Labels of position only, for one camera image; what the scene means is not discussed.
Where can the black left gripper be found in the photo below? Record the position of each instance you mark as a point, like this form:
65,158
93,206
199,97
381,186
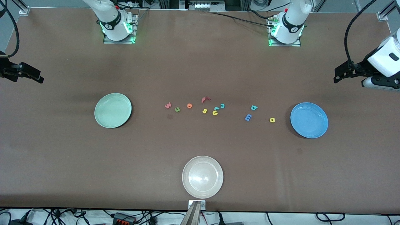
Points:
360,67

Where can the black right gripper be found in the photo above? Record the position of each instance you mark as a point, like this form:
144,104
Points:
7,70

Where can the blue foam letter m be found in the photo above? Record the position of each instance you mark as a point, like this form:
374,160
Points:
248,117

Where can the pink foam letter w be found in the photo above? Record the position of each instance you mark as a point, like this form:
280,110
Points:
167,106

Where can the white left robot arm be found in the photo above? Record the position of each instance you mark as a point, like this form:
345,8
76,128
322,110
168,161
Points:
290,22

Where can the blue plate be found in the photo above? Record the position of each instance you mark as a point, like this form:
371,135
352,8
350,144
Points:
309,120

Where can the green plate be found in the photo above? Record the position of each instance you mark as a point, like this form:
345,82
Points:
113,110

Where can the red foam letter f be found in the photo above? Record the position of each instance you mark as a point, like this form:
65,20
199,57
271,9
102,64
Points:
204,100

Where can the grey metal control box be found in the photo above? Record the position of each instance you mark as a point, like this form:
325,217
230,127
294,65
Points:
203,5

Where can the black orange power strip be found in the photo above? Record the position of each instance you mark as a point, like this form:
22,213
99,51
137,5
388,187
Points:
123,218

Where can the white plate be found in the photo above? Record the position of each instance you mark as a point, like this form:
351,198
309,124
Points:
202,177

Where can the aluminium corner bracket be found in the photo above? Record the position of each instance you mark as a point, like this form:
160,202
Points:
24,11
382,16

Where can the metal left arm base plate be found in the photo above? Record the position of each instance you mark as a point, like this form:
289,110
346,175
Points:
284,44

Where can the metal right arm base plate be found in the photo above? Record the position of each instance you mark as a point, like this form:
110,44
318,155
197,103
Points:
133,28

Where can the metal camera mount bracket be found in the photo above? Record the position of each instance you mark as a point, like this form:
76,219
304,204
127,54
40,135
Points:
203,205

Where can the metal camera mount pole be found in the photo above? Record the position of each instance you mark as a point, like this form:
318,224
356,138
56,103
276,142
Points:
191,217

